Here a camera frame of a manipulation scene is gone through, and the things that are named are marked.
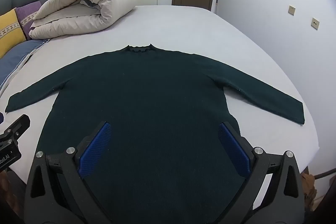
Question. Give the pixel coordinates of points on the yellow patterned pillow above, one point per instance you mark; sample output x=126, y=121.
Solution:
x=9, y=32

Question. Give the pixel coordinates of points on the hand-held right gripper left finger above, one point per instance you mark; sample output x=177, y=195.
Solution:
x=95, y=150

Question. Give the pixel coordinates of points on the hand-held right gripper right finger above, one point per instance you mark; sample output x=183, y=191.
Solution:
x=235, y=150

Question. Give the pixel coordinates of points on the blue pillow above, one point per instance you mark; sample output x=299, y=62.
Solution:
x=15, y=58

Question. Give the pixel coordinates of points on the beige wall socket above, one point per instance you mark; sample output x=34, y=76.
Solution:
x=291, y=10
x=315, y=23

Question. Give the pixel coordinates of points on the folded beige duvet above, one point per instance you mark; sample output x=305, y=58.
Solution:
x=86, y=3

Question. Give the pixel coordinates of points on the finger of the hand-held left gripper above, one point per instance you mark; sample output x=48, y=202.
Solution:
x=20, y=124

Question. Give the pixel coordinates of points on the bed with white sheet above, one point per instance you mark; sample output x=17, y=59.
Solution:
x=183, y=29

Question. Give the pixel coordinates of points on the brown paper bag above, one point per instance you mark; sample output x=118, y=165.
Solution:
x=309, y=190

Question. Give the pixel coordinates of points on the dark green sweater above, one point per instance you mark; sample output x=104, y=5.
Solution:
x=157, y=95

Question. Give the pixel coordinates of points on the purple patterned pillow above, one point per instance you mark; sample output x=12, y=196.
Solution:
x=29, y=12

